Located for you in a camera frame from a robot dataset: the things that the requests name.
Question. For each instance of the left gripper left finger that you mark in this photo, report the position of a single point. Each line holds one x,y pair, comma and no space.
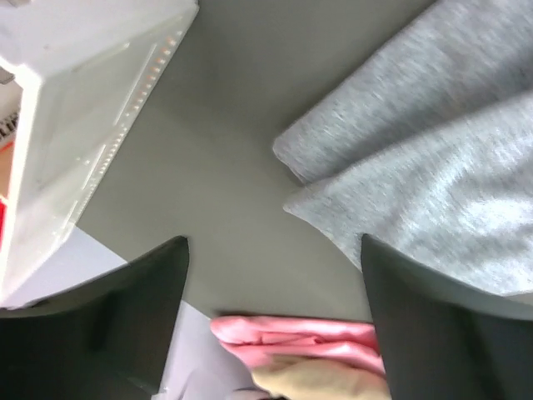
104,339

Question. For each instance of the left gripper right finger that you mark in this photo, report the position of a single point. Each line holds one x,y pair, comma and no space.
440,338

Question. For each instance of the grey t shirt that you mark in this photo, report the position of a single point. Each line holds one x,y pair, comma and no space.
428,147

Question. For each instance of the pink t shirt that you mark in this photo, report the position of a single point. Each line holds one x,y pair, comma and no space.
255,340

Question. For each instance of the tan t shirt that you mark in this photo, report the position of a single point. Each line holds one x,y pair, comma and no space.
313,378

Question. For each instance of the red plastic folder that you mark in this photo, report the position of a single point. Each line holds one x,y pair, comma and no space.
6,155

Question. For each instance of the white file organizer basket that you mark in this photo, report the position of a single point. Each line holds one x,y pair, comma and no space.
74,77

